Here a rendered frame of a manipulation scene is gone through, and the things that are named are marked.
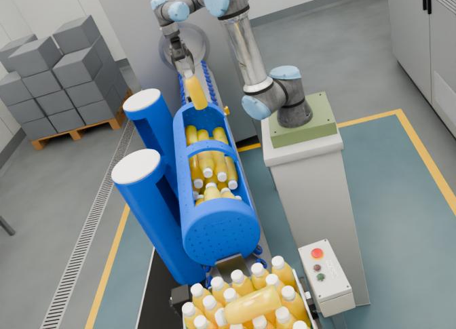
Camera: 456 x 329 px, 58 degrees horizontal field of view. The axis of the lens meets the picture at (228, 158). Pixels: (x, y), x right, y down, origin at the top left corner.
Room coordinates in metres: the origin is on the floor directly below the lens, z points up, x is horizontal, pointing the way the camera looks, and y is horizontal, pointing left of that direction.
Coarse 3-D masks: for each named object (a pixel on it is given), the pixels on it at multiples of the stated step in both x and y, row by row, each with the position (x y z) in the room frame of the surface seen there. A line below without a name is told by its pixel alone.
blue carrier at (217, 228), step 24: (192, 120) 1.93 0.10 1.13; (216, 120) 1.92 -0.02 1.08; (192, 144) 1.53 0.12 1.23; (216, 144) 1.49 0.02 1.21; (240, 168) 1.40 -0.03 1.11; (192, 192) 1.23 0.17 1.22; (240, 192) 1.38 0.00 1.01; (192, 216) 1.10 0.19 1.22; (216, 216) 1.06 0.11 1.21; (240, 216) 1.06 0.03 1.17; (192, 240) 1.07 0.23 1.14; (216, 240) 1.07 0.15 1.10; (240, 240) 1.06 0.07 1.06
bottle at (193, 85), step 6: (186, 78) 1.82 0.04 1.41; (192, 78) 1.81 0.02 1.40; (186, 84) 1.82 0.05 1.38; (192, 84) 1.80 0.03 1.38; (198, 84) 1.81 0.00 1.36; (192, 90) 1.80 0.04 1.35; (198, 90) 1.80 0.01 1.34; (192, 96) 1.80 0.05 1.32; (198, 96) 1.80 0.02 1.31; (204, 96) 1.81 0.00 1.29; (198, 102) 1.80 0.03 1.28; (204, 102) 1.80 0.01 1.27; (198, 108) 1.80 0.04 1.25; (204, 108) 1.80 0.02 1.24
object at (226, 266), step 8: (232, 256) 1.01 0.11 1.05; (240, 256) 1.00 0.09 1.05; (216, 264) 1.01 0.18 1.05; (224, 264) 1.01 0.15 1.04; (232, 264) 1.00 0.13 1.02; (240, 264) 1.00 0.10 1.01; (224, 272) 1.01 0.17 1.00; (232, 272) 1.01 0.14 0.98; (248, 272) 1.00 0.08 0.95; (224, 280) 1.01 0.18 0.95; (232, 280) 1.01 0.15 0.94
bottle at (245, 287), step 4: (244, 276) 0.90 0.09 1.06; (244, 280) 0.88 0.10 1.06; (248, 280) 0.89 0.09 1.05; (232, 284) 0.89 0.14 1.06; (236, 284) 0.88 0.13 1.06; (240, 284) 0.87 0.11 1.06; (244, 284) 0.87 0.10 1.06; (248, 284) 0.88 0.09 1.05; (252, 284) 0.90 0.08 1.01; (236, 288) 0.87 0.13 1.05; (240, 288) 0.87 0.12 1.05; (244, 288) 0.87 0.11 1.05; (248, 288) 0.87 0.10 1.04; (252, 288) 0.88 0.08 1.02; (236, 292) 0.87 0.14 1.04; (240, 292) 0.86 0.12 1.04; (244, 292) 0.86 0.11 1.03; (248, 292) 0.86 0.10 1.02
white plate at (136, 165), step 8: (136, 152) 2.01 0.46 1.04; (144, 152) 1.97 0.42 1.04; (152, 152) 1.94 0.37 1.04; (128, 160) 1.95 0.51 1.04; (136, 160) 1.92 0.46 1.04; (144, 160) 1.89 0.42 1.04; (152, 160) 1.86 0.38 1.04; (120, 168) 1.90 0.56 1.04; (128, 168) 1.87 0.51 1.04; (136, 168) 1.84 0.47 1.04; (144, 168) 1.81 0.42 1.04; (152, 168) 1.78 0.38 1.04; (112, 176) 1.86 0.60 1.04; (120, 176) 1.83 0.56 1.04; (128, 176) 1.80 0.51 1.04; (136, 176) 1.77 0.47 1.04; (144, 176) 1.75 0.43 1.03
